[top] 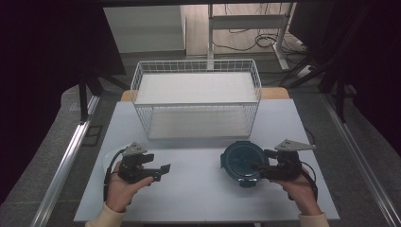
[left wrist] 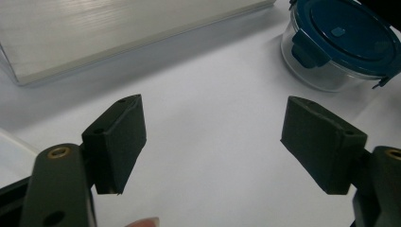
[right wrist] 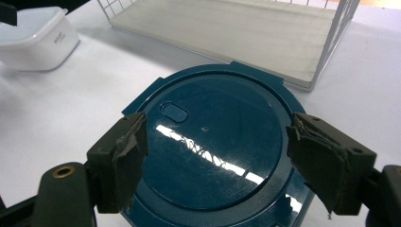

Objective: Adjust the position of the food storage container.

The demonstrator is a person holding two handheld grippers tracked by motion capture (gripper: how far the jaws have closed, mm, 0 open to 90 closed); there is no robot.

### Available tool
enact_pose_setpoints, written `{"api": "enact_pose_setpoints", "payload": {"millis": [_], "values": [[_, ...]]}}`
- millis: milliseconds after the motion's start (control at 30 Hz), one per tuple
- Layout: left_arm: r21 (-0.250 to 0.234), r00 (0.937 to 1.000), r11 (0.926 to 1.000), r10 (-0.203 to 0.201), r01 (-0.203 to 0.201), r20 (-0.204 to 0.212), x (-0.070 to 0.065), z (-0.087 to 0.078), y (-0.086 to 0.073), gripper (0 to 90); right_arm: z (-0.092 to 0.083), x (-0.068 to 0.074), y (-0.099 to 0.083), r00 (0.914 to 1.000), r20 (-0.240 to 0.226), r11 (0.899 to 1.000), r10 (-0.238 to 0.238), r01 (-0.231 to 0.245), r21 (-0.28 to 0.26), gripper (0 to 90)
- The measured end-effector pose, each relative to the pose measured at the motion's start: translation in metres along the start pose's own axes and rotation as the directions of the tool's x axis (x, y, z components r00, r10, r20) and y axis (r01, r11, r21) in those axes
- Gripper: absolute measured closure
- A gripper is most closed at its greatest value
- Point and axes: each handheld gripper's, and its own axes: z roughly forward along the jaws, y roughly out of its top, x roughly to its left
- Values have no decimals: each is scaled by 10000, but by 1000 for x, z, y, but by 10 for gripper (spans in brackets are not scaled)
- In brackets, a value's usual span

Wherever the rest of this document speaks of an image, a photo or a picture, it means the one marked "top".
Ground thin black cable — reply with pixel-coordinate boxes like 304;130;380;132
304;127;317;149

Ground round dark teal lidded container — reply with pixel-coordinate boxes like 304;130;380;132
219;140;270;189

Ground person's right hand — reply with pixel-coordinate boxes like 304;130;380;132
270;168;323;218

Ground white wire two-tier rack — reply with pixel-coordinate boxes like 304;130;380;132
130;59;263;141

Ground left hand-held gripper black cable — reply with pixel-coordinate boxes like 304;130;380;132
102;147;129;203

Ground black metal stand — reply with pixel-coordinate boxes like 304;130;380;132
77;69;131;125
286;4;358;124

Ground white metal desk frame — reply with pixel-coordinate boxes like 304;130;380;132
206;3;296;72

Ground white cabinet panel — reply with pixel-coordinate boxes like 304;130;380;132
103;5;187;54

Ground wooden table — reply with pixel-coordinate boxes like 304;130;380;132
120;87;291;103

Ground white power strip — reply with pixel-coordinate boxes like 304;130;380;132
295;63;314;79

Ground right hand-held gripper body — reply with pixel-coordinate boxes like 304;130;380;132
267;138;317;183

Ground person's left hand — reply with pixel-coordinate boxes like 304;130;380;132
105;160;155;213

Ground dark curtain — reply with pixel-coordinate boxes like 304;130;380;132
288;0;401;159
0;0;127;204

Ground hand-held gripper black cable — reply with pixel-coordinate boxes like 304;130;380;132
102;147;129;203
287;161;319;203

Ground black floor cables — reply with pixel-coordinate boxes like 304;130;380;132
211;3;313;55

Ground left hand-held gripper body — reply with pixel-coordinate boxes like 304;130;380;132
117;141;155;185

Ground right hand-held gripper black cable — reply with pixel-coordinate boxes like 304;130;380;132
287;161;319;203

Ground aluminium rail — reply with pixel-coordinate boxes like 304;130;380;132
29;94;102;227
320;93;401;227

